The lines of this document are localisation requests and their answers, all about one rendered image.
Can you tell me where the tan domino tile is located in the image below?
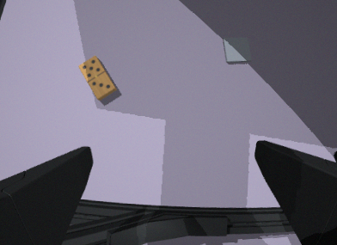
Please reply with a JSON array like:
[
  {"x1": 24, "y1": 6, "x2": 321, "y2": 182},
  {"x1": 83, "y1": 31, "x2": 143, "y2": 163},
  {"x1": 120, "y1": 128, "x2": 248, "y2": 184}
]
[{"x1": 78, "y1": 56, "x2": 117, "y2": 101}]

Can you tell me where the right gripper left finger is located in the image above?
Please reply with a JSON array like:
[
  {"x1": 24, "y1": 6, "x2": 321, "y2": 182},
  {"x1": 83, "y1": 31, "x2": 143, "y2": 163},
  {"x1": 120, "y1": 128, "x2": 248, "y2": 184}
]
[{"x1": 0, "y1": 146, "x2": 93, "y2": 245}]

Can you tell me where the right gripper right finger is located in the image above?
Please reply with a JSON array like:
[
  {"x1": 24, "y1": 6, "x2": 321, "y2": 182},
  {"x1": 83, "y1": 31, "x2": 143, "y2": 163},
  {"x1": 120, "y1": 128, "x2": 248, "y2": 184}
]
[{"x1": 254, "y1": 140, "x2": 337, "y2": 245}]

